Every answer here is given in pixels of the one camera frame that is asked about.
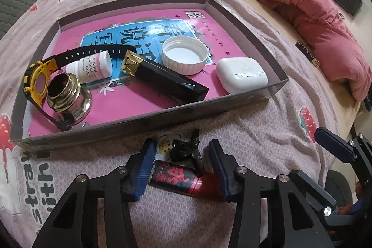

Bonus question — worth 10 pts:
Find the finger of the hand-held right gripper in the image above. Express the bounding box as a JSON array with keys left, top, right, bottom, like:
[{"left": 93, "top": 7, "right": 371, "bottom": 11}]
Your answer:
[
  {"left": 313, "top": 126, "right": 372, "bottom": 171},
  {"left": 286, "top": 169, "right": 372, "bottom": 232}
]

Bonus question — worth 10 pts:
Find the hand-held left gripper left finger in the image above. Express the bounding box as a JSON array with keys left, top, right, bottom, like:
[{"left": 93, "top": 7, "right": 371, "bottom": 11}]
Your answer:
[{"left": 31, "top": 139, "right": 156, "bottom": 248}]

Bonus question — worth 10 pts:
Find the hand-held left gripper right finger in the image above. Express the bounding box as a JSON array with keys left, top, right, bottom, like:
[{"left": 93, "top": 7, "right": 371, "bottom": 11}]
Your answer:
[{"left": 209, "top": 138, "right": 335, "bottom": 248}]

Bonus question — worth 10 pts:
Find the red and black lighter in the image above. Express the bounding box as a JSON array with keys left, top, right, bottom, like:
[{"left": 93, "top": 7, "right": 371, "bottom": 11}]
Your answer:
[{"left": 148, "top": 160, "right": 225, "bottom": 202}]

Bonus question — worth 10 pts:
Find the black keychain with round charm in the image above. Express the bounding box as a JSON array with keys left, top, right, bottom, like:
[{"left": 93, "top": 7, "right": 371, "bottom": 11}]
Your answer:
[{"left": 156, "top": 128, "right": 206, "bottom": 176}]

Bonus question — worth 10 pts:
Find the shallow grey cardboard box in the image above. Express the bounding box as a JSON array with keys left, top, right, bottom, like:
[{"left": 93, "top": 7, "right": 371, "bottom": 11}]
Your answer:
[{"left": 10, "top": 0, "right": 290, "bottom": 152}]

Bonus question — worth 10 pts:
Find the black tube with gold end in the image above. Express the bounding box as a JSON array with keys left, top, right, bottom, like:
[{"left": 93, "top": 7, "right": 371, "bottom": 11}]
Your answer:
[{"left": 121, "top": 50, "right": 210, "bottom": 105}]

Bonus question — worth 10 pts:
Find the brass metal lid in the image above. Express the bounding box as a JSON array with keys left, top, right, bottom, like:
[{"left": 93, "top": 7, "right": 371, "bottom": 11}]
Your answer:
[{"left": 46, "top": 74, "right": 92, "bottom": 121}]

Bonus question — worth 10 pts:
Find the white ribbed bottle cap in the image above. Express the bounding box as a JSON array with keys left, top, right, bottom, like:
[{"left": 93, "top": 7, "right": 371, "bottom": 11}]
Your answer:
[{"left": 161, "top": 36, "right": 210, "bottom": 76}]

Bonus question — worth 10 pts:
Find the small white pill bottle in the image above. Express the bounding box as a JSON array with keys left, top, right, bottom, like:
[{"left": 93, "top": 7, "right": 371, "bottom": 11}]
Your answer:
[{"left": 65, "top": 51, "right": 113, "bottom": 84}]

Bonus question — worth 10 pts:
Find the pink strawberry print bed sheet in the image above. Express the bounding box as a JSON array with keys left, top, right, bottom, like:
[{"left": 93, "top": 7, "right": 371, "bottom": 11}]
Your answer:
[{"left": 0, "top": 0, "right": 358, "bottom": 248}]

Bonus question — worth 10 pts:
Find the pink and blue book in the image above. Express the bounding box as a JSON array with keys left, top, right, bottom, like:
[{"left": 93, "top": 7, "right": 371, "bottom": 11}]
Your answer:
[{"left": 27, "top": 8, "right": 250, "bottom": 138}]

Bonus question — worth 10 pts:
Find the small black and gold packet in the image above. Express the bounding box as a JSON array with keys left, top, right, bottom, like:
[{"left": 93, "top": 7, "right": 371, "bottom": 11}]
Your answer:
[{"left": 296, "top": 40, "right": 321, "bottom": 68}]

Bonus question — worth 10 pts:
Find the white earbuds case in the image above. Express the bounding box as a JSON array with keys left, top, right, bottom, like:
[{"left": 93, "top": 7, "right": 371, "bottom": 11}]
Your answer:
[{"left": 215, "top": 57, "right": 269, "bottom": 95}]

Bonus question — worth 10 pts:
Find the black and yellow wristwatch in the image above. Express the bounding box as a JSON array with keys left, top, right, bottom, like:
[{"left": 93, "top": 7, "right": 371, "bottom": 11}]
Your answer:
[{"left": 23, "top": 44, "right": 138, "bottom": 131}]

